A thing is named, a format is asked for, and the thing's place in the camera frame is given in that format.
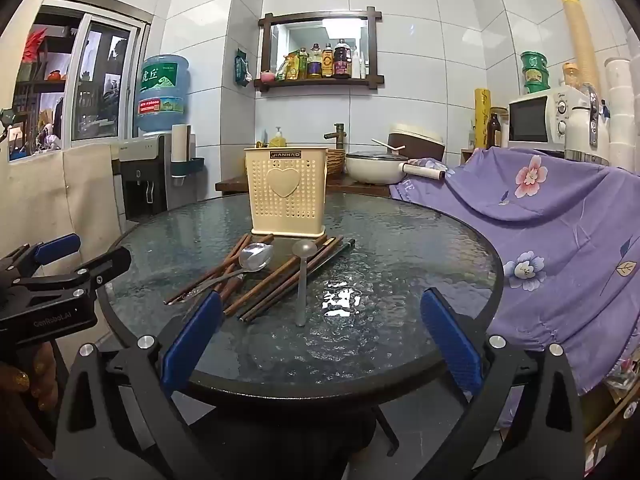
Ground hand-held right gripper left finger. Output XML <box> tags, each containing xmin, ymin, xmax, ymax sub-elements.
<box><xmin>52</xmin><ymin>290</ymin><xmax>224</xmax><ymax>480</ymax></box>

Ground paper cup dispenser tube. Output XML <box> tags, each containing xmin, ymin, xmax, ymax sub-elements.
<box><xmin>167</xmin><ymin>123</ymin><xmax>206</xmax><ymax>181</ymax></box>

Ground pile of brown chopsticks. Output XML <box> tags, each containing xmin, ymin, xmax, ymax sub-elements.
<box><xmin>163</xmin><ymin>232</ymin><xmax>346</xmax><ymax>318</ymax></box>

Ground blue water jug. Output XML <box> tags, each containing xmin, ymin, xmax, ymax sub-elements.
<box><xmin>133</xmin><ymin>54</ymin><xmax>191</xmax><ymax>134</ymax></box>

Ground round glass table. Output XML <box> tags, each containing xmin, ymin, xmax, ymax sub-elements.
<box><xmin>97</xmin><ymin>191</ymin><xmax>505</xmax><ymax>413</ymax></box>

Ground green instant noodle cups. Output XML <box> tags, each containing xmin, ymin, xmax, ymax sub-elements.
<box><xmin>520</xmin><ymin>50</ymin><xmax>551</xmax><ymax>95</ymax></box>

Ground cream plastic utensil holder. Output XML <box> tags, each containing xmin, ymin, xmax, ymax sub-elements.
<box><xmin>243</xmin><ymin>146</ymin><xmax>329</xmax><ymax>238</ymax></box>

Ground water dispenser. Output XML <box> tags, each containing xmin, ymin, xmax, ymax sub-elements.
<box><xmin>118</xmin><ymin>132</ymin><xmax>171</xmax><ymax>222</ymax></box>

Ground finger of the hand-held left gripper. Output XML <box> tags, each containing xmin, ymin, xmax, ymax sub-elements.
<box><xmin>11</xmin><ymin>246</ymin><xmax>132</xmax><ymax>308</ymax></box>
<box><xmin>0</xmin><ymin>233</ymin><xmax>82</xmax><ymax>282</ymax></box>

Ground wooden framed mirror shelf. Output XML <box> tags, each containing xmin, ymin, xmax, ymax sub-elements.
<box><xmin>253</xmin><ymin>6</ymin><xmax>386</xmax><ymax>92</ymax></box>

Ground tall stack of paper cups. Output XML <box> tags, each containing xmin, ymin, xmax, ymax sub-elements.
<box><xmin>557</xmin><ymin>0</ymin><xmax>601</xmax><ymax>92</ymax></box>

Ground stack of white cups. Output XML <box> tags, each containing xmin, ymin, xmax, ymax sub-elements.
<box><xmin>602</xmin><ymin>55</ymin><xmax>640</xmax><ymax>173</ymax></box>

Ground woven pattern wash basin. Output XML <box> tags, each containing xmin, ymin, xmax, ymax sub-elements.
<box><xmin>325</xmin><ymin>148</ymin><xmax>348</xmax><ymax>177</ymax></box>

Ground yellow roll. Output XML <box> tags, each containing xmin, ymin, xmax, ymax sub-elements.
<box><xmin>474</xmin><ymin>88</ymin><xmax>493</xmax><ymax>150</ymax></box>

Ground white electric pan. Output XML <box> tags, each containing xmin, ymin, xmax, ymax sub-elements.
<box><xmin>345</xmin><ymin>150</ymin><xmax>447</xmax><ymax>185</ymax></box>

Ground dark wooden sink table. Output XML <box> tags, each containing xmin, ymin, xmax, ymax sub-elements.
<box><xmin>215</xmin><ymin>176</ymin><xmax>393</xmax><ymax>199</ymax></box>

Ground white electric kettle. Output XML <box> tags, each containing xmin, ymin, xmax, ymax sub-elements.
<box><xmin>564</xmin><ymin>86</ymin><xmax>612</xmax><ymax>167</ymax></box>

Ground bronze faucet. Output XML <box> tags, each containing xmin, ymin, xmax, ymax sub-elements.
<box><xmin>323</xmin><ymin>122</ymin><xmax>347</xmax><ymax>151</ymax></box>

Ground metal spoon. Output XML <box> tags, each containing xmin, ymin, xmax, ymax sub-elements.
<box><xmin>180</xmin><ymin>242</ymin><xmax>275</xmax><ymax>304</ymax></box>

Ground purple floral cloth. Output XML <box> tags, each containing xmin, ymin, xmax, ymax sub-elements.
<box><xmin>389</xmin><ymin>146</ymin><xmax>640</xmax><ymax>395</ymax></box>

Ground green packet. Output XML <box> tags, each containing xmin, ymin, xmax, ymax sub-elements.
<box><xmin>234</xmin><ymin>48</ymin><xmax>254</xmax><ymax>87</ymax></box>

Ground dark soy sauce bottle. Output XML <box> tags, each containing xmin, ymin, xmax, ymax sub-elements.
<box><xmin>333</xmin><ymin>38</ymin><xmax>352</xmax><ymax>80</ymax></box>

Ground white microwave oven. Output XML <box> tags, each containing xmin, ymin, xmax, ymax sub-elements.
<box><xmin>507</xmin><ymin>86</ymin><xmax>592</xmax><ymax>150</ymax></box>

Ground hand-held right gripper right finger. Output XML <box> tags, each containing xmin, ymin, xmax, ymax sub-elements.
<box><xmin>415</xmin><ymin>287</ymin><xmax>586</xmax><ymax>480</ymax></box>

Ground yellow seasoning packet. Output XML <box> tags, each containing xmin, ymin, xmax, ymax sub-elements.
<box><xmin>276</xmin><ymin>52</ymin><xmax>301</xmax><ymax>81</ymax></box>

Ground person's left hand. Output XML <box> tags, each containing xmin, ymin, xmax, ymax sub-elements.
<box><xmin>0</xmin><ymin>346</ymin><xmax>59</xmax><ymax>411</ymax></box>

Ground brown and white rice cooker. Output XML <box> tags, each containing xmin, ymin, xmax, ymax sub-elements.
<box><xmin>387</xmin><ymin>123</ymin><xmax>447</xmax><ymax>165</ymax></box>

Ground sliding window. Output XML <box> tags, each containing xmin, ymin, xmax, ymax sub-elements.
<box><xmin>7</xmin><ymin>0</ymin><xmax>153</xmax><ymax>162</ymax></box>

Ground clear plastic ladle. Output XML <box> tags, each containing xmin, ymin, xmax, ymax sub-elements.
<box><xmin>291</xmin><ymin>239</ymin><xmax>315</xmax><ymax>328</ymax></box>

